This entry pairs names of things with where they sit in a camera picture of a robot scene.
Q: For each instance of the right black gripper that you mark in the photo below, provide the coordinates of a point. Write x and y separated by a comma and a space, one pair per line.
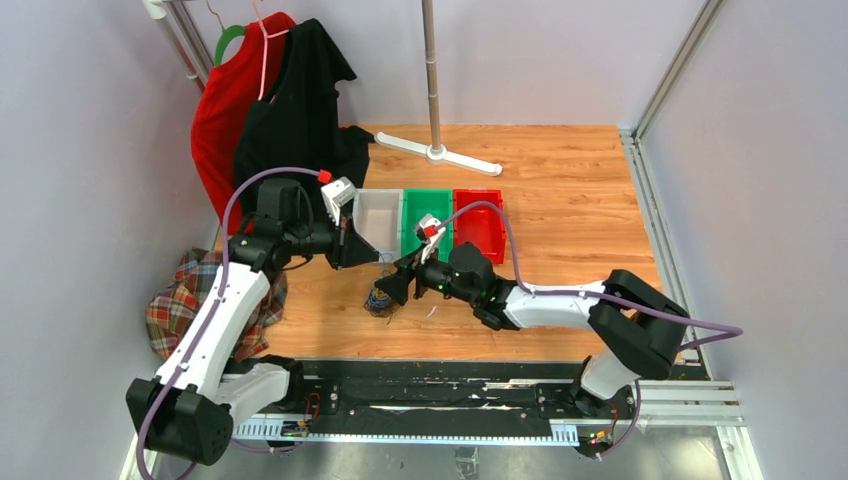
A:
397, 285

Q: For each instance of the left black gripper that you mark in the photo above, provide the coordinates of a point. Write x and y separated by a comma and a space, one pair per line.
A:
348, 248

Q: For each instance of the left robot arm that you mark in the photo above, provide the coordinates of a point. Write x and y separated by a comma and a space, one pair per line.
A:
186, 409

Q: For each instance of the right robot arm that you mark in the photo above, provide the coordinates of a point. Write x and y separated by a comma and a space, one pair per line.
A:
641, 329

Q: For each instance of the white plastic bin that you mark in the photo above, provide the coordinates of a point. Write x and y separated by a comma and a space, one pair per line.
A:
377, 215

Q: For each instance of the red plastic bin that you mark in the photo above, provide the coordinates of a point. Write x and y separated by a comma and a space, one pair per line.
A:
480, 226

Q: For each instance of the white stand with pole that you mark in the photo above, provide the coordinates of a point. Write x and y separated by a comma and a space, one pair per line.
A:
436, 153

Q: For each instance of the black shirt on hanger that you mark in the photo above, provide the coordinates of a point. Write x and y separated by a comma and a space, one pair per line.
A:
296, 122

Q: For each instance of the plaid flannel shirt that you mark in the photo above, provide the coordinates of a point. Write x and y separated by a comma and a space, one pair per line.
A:
173, 309

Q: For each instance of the red shirt on hanger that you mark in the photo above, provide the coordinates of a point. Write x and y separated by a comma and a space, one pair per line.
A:
221, 114

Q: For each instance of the pink clothes hanger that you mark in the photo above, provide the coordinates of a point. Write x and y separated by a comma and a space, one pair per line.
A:
267, 36

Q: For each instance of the white clothes rack pole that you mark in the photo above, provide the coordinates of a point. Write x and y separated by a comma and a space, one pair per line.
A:
182, 32

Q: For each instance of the green clothes hanger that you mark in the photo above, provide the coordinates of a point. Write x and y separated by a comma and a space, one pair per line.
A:
228, 34

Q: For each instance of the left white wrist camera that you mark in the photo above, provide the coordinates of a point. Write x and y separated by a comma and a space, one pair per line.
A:
336, 194

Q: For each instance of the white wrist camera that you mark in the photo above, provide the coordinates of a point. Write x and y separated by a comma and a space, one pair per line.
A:
336, 194
429, 231

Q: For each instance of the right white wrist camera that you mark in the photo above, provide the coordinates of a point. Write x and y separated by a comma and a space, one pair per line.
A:
429, 231

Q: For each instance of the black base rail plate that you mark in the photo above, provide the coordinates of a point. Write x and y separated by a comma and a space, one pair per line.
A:
446, 399

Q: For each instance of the aluminium corner frame post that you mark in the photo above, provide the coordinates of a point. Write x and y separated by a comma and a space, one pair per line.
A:
694, 36

